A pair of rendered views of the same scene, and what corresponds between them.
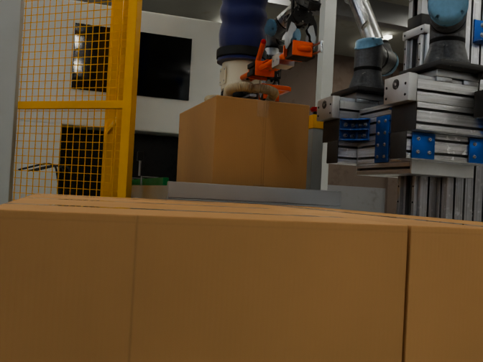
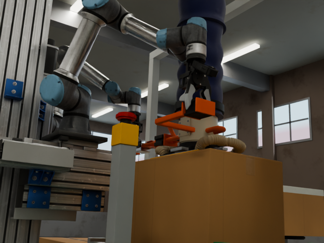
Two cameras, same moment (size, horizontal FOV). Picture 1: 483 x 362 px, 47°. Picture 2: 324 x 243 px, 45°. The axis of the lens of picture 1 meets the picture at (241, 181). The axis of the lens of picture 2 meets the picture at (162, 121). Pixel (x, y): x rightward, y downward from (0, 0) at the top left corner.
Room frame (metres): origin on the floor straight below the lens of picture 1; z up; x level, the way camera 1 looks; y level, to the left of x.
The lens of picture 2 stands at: (4.08, -0.58, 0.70)
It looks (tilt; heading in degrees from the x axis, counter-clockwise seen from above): 14 degrees up; 165
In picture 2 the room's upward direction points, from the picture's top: 2 degrees clockwise
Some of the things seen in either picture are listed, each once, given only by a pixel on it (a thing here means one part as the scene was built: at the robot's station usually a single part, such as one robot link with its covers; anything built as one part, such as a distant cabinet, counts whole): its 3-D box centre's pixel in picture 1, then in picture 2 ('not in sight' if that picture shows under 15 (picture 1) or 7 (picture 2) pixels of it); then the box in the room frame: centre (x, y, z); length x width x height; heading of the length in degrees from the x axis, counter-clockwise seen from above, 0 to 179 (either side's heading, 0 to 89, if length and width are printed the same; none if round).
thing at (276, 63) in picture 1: (282, 61); (142, 148); (2.02, -0.13, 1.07); 0.07 x 0.07 x 0.04; 20
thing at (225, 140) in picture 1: (236, 154); (196, 209); (2.46, 0.03, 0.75); 0.60 x 0.40 x 0.40; 20
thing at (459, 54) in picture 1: (446, 54); not in sight; (1.87, -0.67, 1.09); 0.15 x 0.15 x 0.10
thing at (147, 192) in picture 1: (134, 202); not in sight; (3.13, 0.60, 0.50); 2.31 x 0.05 x 0.19; 18
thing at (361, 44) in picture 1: (369, 53); (76, 101); (2.34, -0.51, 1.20); 0.13 x 0.12 x 0.14; 142
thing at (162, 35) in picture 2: (287, 35); (173, 39); (2.74, -0.19, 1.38); 0.11 x 0.11 x 0.08; 52
